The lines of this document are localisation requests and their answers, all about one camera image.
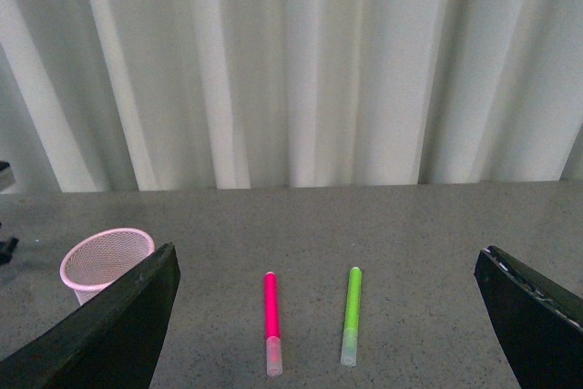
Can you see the green highlighter pen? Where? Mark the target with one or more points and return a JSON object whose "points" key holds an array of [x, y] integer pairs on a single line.
{"points": [[351, 318]]}

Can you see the white pleated curtain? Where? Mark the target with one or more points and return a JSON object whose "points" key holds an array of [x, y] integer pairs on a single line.
{"points": [[101, 95]]}

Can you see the pink mesh pen cup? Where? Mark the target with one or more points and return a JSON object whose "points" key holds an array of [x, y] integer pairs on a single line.
{"points": [[99, 260]]}

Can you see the pink highlighter pen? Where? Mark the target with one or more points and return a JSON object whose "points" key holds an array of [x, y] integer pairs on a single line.
{"points": [[272, 325]]}

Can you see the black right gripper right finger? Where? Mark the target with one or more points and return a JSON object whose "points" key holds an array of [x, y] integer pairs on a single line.
{"points": [[537, 322]]}

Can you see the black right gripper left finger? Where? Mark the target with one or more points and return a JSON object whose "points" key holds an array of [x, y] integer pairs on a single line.
{"points": [[112, 341]]}

